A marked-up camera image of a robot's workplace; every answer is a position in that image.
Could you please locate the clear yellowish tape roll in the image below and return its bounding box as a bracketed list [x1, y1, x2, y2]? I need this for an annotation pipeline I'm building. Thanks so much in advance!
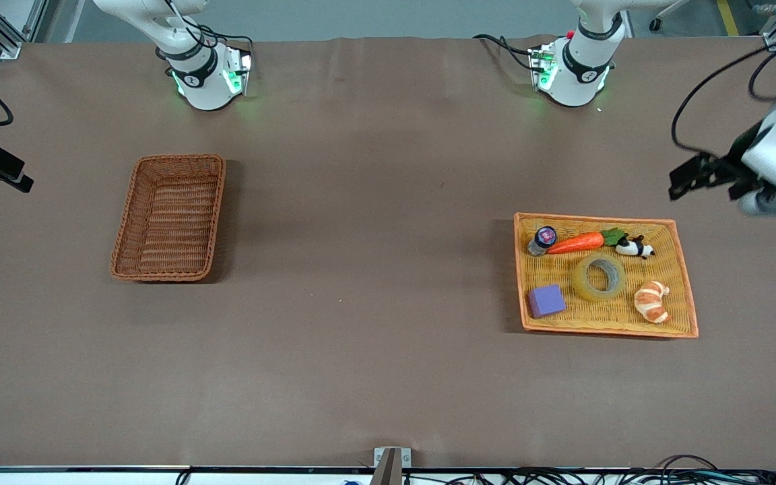
[572, 252, 628, 302]

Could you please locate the arm base connector plate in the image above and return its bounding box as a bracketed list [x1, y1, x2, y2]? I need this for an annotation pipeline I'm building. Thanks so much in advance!
[528, 44, 558, 92]
[223, 46, 254, 96]

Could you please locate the orange wicker basket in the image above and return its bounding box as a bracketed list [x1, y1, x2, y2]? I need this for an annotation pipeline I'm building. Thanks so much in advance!
[513, 212, 699, 339]

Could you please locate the brown wicker basket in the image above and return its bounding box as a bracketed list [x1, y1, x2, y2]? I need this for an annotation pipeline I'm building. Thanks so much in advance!
[110, 154, 227, 282]

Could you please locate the small toy panda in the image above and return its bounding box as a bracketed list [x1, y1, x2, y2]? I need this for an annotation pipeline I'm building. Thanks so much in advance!
[614, 234, 656, 260]

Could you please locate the toy croissant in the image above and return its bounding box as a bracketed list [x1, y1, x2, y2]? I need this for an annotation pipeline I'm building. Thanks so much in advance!
[633, 280, 671, 325]

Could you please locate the orange toy carrot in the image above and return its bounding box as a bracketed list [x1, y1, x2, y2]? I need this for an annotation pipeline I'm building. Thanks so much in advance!
[546, 228, 628, 255]

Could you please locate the office chair caster leg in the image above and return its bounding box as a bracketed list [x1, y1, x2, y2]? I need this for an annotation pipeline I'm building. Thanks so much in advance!
[649, 0, 690, 32]

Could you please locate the small bottle purple cap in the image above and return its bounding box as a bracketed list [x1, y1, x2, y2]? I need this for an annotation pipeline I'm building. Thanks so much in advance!
[527, 226, 558, 257]

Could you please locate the purple cube block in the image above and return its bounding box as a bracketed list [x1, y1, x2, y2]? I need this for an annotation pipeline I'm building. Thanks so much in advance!
[527, 284, 567, 319]

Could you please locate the brown table cloth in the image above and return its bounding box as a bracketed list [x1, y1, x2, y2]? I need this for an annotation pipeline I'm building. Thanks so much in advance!
[0, 35, 776, 469]

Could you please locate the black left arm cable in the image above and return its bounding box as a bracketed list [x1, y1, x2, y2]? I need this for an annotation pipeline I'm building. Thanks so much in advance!
[671, 44, 776, 159]

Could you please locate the black left base cable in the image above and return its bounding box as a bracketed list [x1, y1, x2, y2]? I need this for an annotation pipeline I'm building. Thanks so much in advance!
[472, 34, 538, 71]

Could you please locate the black base cable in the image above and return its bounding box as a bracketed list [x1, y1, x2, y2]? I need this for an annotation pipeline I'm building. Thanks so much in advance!
[472, 34, 538, 71]
[156, 0, 254, 68]

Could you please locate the black right base cable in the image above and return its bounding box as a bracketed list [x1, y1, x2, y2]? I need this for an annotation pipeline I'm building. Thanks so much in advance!
[156, 0, 254, 68]

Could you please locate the white table edge rail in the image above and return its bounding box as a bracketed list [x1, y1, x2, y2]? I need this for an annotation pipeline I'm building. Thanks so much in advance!
[0, 465, 776, 485]

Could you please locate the black cable bundle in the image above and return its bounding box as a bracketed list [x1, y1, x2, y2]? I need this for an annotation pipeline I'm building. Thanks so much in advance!
[401, 455, 776, 485]

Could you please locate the grey metal camera bracket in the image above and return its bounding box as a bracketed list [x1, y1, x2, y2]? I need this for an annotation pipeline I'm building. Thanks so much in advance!
[373, 447, 412, 485]

